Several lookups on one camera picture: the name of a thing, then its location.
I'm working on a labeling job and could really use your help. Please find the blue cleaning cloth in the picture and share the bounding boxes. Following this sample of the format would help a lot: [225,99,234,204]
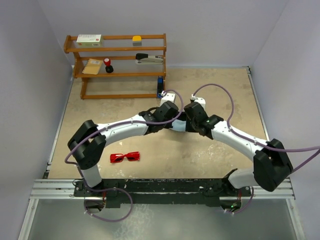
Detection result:
[171,119,187,132]

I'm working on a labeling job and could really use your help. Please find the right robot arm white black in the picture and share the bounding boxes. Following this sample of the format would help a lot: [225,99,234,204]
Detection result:
[184,101,293,196]

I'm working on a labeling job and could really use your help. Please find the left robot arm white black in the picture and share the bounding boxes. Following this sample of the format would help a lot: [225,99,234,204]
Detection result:
[65,101,182,196]

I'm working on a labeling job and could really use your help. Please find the red sunglasses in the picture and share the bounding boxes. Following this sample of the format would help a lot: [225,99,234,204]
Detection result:
[109,151,140,164]

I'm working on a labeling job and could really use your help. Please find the blue black stapler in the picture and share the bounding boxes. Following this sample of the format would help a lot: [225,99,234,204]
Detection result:
[156,76,164,98]

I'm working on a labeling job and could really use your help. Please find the black white stapler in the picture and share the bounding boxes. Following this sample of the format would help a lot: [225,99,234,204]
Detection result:
[135,53,164,65]

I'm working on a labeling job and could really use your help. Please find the wooden three-tier shelf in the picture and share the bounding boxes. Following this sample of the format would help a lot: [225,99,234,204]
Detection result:
[63,34,167,100]

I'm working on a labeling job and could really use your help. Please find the red black stamp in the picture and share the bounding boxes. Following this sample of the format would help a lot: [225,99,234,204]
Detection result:
[103,58,114,74]

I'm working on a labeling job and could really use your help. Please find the yellow grey eraser block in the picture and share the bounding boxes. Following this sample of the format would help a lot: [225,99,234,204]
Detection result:
[132,35,142,47]

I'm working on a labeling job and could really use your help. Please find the brown spiral notebook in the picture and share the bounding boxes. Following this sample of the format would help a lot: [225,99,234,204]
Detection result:
[82,58,103,75]

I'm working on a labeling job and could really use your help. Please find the white green box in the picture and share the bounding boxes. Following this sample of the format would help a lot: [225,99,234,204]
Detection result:
[76,34,103,48]

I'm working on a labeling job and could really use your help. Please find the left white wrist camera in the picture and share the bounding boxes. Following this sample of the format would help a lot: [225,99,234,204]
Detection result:
[160,91,176,106]

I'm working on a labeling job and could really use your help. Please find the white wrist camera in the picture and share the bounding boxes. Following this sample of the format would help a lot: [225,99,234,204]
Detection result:
[160,91,176,106]
[190,95,206,109]

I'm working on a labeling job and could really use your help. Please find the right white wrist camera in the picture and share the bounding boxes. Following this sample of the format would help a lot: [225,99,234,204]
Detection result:
[190,95,206,109]

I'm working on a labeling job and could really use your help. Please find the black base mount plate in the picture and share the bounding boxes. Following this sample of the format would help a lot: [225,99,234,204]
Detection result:
[74,177,252,211]

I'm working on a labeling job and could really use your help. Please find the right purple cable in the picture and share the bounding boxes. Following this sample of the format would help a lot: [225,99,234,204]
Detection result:
[191,83,320,216]

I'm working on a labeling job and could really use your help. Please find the purple cable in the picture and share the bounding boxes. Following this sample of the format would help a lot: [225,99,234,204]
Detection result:
[64,89,185,222]
[191,83,320,216]

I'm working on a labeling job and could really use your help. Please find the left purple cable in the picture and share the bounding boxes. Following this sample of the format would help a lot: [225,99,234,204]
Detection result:
[64,89,185,222]

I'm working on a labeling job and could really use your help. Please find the aluminium frame rail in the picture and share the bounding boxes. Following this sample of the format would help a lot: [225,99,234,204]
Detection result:
[29,66,296,201]

